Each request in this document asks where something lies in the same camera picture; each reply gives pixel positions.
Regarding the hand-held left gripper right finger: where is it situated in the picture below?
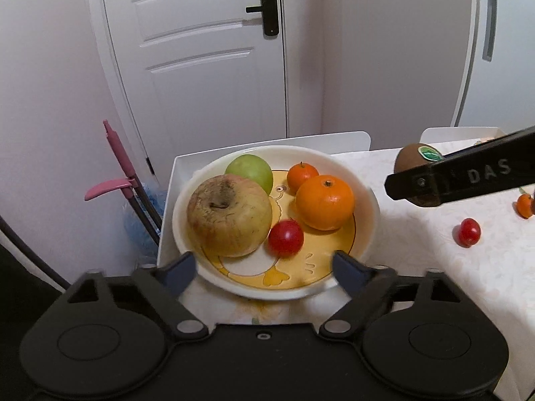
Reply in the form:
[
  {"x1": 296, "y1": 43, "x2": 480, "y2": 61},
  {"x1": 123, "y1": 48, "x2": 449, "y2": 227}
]
[{"x1": 319, "y1": 250, "x2": 465, "y2": 339}]

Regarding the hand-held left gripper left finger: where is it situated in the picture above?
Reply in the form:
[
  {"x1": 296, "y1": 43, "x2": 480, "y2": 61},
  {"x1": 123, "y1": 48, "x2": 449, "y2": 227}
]
[{"x1": 59, "y1": 251, "x2": 210, "y2": 341}]

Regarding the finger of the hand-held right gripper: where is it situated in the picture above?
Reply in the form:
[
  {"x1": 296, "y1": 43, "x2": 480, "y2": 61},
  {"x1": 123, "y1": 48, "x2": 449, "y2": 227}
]
[{"x1": 385, "y1": 159, "x2": 450, "y2": 207}]

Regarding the brown kiwi with green sticker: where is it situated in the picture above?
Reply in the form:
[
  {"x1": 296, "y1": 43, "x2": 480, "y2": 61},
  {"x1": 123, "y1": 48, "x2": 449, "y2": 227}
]
[{"x1": 394, "y1": 143, "x2": 444, "y2": 208}]

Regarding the yellow bear print plate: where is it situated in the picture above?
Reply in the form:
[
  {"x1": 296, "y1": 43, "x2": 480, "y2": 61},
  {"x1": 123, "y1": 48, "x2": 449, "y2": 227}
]
[{"x1": 172, "y1": 145, "x2": 381, "y2": 300}]

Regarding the red cherry tomato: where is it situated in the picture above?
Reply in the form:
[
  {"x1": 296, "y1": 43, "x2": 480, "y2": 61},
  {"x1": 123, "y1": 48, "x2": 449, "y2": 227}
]
[
  {"x1": 457, "y1": 218, "x2": 481, "y2": 247},
  {"x1": 268, "y1": 219, "x2": 304, "y2": 258}
]

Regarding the large yellowish apple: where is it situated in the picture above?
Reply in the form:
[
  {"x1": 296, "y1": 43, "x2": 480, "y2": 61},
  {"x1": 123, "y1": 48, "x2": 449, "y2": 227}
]
[{"x1": 187, "y1": 174, "x2": 273, "y2": 258}]

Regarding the large orange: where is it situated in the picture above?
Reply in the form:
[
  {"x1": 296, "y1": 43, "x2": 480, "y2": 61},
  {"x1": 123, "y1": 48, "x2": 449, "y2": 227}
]
[{"x1": 295, "y1": 175, "x2": 355, "y2": 231}]

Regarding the small mandarin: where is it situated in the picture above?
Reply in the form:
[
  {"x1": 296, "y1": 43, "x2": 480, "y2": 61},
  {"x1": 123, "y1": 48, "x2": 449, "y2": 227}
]
[
  {"x1": 287, "y1": 161, "x2": 320, "y2": 195},
  {"x1": 516, "y1": 193, "x2": 535, "y2": 219}
]

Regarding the green apple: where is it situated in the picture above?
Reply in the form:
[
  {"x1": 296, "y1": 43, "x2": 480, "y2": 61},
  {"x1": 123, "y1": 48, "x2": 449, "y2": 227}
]
[{"x1": 225, "y1": 154, "x2": 274, "y2": 195}]

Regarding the blue fluffy duster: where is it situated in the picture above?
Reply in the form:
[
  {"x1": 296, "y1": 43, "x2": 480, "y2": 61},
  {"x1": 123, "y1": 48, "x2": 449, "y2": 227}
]
[{"x1": 122, "y1": 181, "x2": 169, "y2": 260}]

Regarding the white refrigerator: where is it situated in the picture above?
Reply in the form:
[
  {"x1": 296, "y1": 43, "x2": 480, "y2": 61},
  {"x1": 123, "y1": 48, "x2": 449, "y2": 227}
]
[{"x1": 450, "y1": 0, "x2": 535, "y2": 134}]

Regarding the white panelled door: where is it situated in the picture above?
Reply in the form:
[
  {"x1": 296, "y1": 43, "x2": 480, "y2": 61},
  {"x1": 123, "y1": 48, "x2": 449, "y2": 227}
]
[{"x1": 86, "y1": 0, "x2": 289, "y2": 176}]

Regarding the pink dustpan handle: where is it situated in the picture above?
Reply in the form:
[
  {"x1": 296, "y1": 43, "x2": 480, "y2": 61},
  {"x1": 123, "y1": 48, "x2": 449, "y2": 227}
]
[{"x1": 85, "y1": 177, "x2": 138, "y2": 201}]

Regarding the pink handled mop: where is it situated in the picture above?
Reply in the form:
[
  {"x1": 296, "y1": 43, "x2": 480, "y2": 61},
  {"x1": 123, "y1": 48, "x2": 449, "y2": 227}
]
[{"x1": 103, "y1": 120, "x2": 163, "y2": 247}]

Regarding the black frame furniture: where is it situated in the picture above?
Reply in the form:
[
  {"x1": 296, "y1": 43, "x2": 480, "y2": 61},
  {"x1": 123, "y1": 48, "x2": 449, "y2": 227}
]
[{"x1": 0, "y1": 215, "x2": 72, "y2": 301}]

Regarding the black door lock handle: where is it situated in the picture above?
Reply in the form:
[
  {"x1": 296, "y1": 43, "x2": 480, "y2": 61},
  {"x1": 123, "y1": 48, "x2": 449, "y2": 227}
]
[{"x1": 246, "y1": 0, "x2": 277, "y2": 36}]

